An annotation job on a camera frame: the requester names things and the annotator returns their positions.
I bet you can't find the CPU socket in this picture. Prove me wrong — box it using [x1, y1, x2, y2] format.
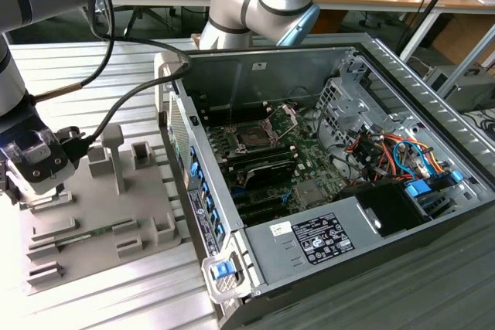
[231, 123, 280, 153]

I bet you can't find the black RAM slot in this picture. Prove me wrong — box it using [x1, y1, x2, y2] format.
[226, 143, 297, 160]
[229, 153, 299, 171]

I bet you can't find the black expansion slot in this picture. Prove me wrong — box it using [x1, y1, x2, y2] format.
[231, 190, 295, 225]

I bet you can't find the grey parts rack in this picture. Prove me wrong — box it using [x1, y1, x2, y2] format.
[19, 123, 183, 296]

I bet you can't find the thin metal locking lever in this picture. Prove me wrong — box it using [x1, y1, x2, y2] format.
[228, 74, 236, 132]

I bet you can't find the metal socket cover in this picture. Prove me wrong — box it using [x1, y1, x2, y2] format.
[262, 104, 299, 140]

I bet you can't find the black ribbed board module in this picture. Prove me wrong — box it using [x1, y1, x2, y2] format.
[243, 162, 295, 190]

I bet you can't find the grey power supply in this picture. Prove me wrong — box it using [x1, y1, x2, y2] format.
[244, 196, 387, 285]

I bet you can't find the green motherboard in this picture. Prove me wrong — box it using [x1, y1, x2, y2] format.
[204, 105, 349, 226]

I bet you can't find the perforated metal drive cage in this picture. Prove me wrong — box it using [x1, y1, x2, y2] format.
[316, 77, 373, 146]

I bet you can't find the black fan shroud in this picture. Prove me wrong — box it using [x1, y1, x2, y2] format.
[340, 182, 431, 239]

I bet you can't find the open grey PC case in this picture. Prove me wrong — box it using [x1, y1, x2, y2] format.
[153, 32, 495, 330]

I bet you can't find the blue disk carrier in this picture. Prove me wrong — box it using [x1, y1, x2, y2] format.
[405, 169, 465, 217]

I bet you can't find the black stand pole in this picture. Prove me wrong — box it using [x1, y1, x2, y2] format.
[398, 0, 467, 55]

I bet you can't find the grey computer tower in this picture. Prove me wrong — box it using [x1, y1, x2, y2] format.
[423, 63, 495, 114]

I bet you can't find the wrist camera on white plate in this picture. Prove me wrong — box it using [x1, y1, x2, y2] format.
[0, 128, 78, 196]

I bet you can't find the thick black camera cable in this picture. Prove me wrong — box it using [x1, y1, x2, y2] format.
[57, 0, 191, 165]

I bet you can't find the red orange wire bundle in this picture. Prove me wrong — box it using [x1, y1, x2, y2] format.
[346, 131, 449, 184]

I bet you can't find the blue wire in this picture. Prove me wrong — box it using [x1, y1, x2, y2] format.
[393, 139, 431, 177]

